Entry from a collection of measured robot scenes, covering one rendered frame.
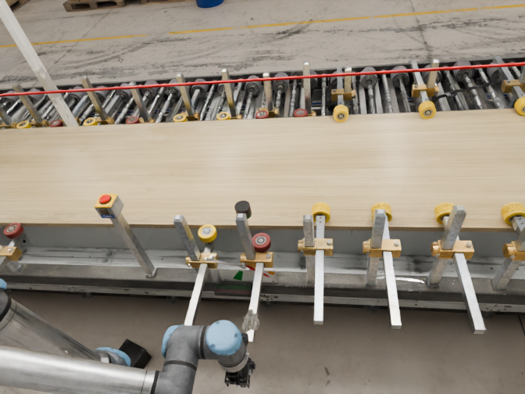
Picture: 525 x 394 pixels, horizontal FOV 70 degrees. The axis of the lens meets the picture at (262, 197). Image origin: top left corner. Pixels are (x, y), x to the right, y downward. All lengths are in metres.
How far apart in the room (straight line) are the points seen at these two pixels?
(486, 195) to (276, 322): 1.34
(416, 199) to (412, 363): 0.97
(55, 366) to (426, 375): 1.81
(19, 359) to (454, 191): 1.65
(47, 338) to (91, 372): 0.30
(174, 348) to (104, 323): 1.67
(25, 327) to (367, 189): 1.38
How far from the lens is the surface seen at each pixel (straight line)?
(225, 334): 1.09
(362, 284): 1.71
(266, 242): 1.59
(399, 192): 1.79
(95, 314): 2.83
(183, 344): 1.12
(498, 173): 1.98
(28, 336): 1.32
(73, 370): 1.10
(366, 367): 2.31
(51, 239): 2.38
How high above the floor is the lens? 2.17
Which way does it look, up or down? 46 degrees down
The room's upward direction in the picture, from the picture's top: 11 degrees counter-clockwise
